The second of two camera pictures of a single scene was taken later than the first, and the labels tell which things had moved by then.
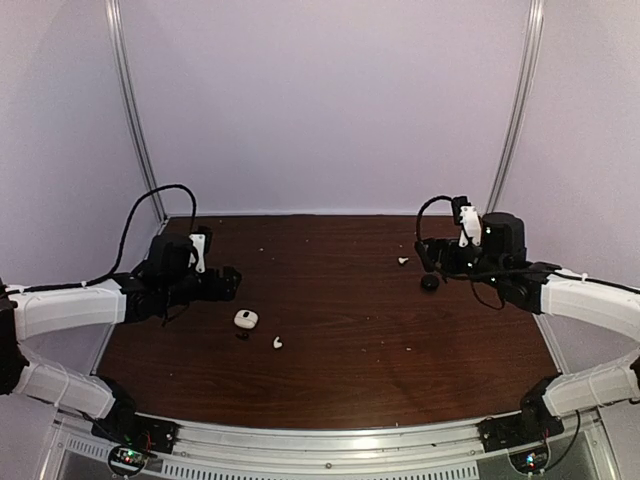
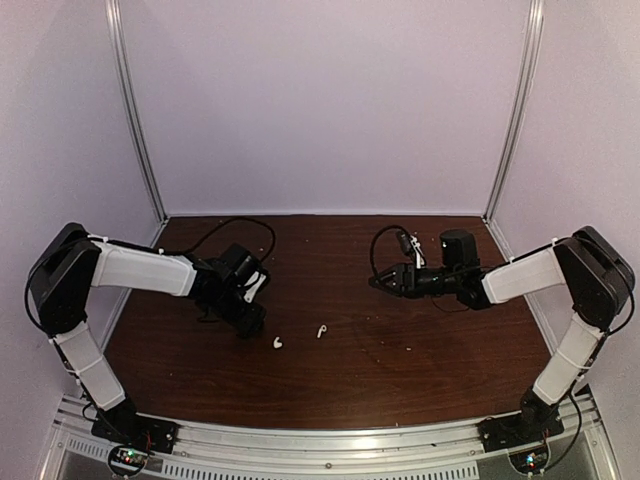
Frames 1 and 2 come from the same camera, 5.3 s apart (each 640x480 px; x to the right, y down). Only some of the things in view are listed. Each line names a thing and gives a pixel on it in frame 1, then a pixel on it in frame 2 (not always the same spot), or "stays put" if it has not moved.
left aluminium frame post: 116,22 stays put
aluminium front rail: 221,449 stays put
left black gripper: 228,289 -> 249,323
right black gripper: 436,246 -> 406,275
